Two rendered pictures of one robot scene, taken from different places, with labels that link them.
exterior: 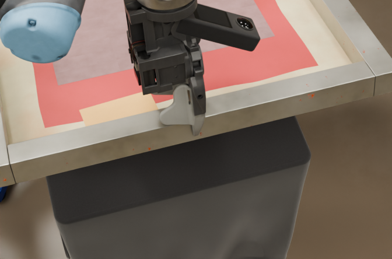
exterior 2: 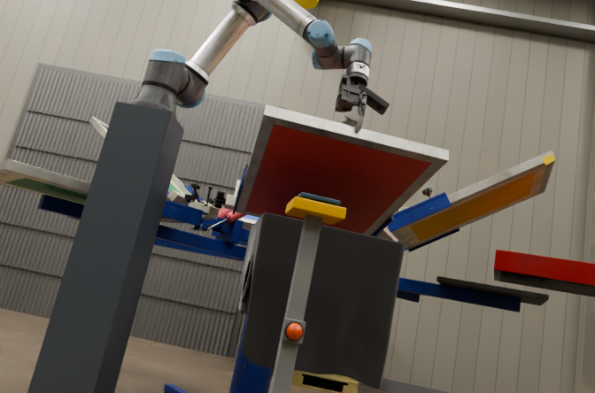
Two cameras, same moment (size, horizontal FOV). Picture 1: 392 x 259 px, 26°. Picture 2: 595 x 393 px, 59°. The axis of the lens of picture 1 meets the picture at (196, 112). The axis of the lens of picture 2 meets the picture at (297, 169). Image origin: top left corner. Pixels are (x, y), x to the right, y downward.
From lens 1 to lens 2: 1.72 m
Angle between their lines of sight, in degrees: 70
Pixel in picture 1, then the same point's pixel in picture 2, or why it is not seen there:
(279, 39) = (392, 174)
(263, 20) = (384, 181)
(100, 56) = (310, 163)
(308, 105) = (406, 146)
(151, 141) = (336, 127)
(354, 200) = not seen: outside the picture
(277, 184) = (384, 257)
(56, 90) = (290, 150)
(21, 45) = (314, 29)
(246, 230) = (359, 319)
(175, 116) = (351, 115)
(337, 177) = not seen: outside the picture
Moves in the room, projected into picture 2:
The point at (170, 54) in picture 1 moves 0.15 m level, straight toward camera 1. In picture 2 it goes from (355, 88) to (357, 67)
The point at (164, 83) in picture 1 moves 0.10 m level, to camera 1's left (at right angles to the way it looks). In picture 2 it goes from (350, 100) to (318, 96)
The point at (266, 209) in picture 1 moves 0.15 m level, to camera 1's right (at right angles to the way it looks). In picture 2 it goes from (375, 288) to (426, 298)
